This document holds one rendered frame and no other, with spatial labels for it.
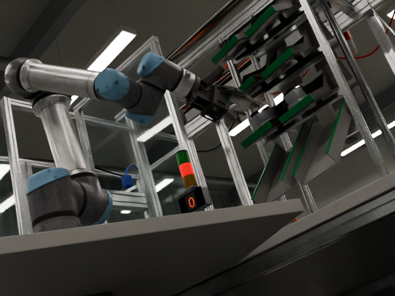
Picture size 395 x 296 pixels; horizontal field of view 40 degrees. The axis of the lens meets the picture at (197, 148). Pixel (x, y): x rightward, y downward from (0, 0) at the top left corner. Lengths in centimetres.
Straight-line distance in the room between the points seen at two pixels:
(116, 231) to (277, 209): 33
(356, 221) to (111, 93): 65
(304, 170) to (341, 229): 32
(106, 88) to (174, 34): 714
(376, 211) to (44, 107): 99
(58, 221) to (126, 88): 37
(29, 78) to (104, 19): 632
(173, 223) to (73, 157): 65
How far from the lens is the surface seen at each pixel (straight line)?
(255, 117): 162
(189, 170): 204
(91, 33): 807
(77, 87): 146
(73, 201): 142
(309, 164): 157
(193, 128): 334
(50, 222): 137
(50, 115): 167
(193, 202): 200
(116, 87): 136
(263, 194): 161
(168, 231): 99
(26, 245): 92
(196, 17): 831
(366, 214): 125
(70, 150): 159
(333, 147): 146
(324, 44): 170
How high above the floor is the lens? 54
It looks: 25 degrees up
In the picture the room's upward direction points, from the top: 17 degrees counter-clockwise
